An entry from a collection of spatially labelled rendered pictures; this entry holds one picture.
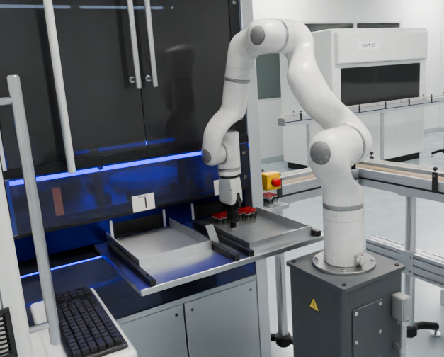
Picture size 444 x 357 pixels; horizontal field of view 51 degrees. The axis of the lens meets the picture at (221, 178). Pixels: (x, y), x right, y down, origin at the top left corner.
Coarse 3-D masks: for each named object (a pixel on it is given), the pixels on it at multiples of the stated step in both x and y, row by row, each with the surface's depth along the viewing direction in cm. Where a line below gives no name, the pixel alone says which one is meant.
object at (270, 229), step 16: (256, 208) 191; (208, 224) 174; (256, 224) 180; (272, 224) 179; (288, 224) 174; (304, 224) 166; (240, 240) 156; (256, 240) 162; (272, 240) 155; (288, 240) 159
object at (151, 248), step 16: (176, 224) 179; (112, 240) 166; (128, 240) 172; (144, 240) 170; (160, 240) 169; (176, 240) 168; (192, 240) 167; (208, 240) 156; (144, 256) 155; (160, 256) 147; (176, 256) 150
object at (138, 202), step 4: (136, 196) 168; (140, 196) 169; (144, 196) 170; (148, 196) 170; (152, 196) 171; (132, 200) 167; (136, 200) 168; (140, 200) 169; (148, 200) 170; (152, 200) 171; (132, 204) 168; (136, 204) 168; (140, 204) 169; (144, 204) 170; (148, 204) 171; (152, 204) 172; (136, 208) 168; (140, 208) 169; (144, 208) 170; (148, 208) 171; (152, 208) 172
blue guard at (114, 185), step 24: (240, 144) 188; (96, 168) 159; (120, 168) 163; (144, 168) 168; (168, 168) 173; (192, 168) 178; (216, 168) 184; (24, 192) 148; (48, 192) 152; (72, 192) 156; (96, 192) 160; (120, 192) 165; (144, 192) 169; (168, 192) 174; (192, 192) 180; (24, 216) 149; (48, 216) 153; (72, 216) 157; (96, 216) 162
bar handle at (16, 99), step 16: (16, 80) 93; (16, 96) 93; (16, 112) 94; (16, 128) 95; (32, 160) 97; (32, 176) 97; (32, 192) 97; (32, 208) 98; (32, 224) 99; (48, 256) 102; (48, 272) 102; (48, 288) 102; (48, 304) 103; (48, 320) 104
